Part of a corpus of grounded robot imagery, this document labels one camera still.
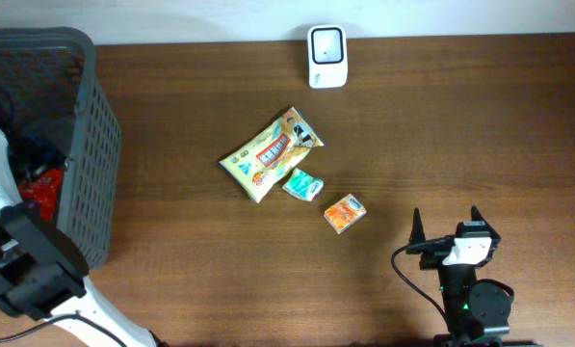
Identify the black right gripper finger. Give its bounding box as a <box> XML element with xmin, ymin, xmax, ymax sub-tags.
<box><xmin>470</xmin><ymin>205</ymin><xmax>485</xmax><ymax>223</ymax></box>
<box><xmin>408</xmin><ymin>208</ymin><xmax>426</xmax><ymax>246</ymax></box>

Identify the orange tissue pack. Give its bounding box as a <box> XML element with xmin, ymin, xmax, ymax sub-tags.
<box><xmin>324</xmin><ymin>194</ymin><xmax>367</xmax><ymax>234</ymax></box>

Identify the teal tissue pack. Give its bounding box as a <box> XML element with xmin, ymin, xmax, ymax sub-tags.
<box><xmin>282</xmin><ymin>169</ymin><xmax>325</xmax><ymax>202</ymax></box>

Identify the grey plastic mesh basket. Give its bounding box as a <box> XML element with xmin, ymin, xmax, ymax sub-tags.
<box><xmin>0</xmin><ymin>27</ymin><xmax>122</xmax><ymax>269</ymax></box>

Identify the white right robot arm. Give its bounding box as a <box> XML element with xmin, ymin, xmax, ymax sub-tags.
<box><xmin>406</xmin><ymin>206</ymin><xmax>514</xmax><ymax>346</ymax></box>

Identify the red snack bag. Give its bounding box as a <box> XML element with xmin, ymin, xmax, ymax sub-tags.
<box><xmin>17</xmin><ymin>169</ymin><xmax>64</xmax><ymax>222</ymax></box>

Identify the yellow snack bag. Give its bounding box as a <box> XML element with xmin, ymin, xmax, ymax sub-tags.
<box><xmin>219</xmin><ymin>107</ymin><xmax>325</xmax><ymax>203</ymax></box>

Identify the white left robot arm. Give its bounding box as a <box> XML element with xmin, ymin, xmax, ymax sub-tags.
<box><xmin>0</xmin><ymin>129</ymin><xmax>163</xmax><ymax>347</ymax></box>

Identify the white barcode scanner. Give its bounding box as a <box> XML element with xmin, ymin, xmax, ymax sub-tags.
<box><xmin>307</xmin><ymin>24</ymin><xmax>349</xmax><ymax>89</ymax></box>

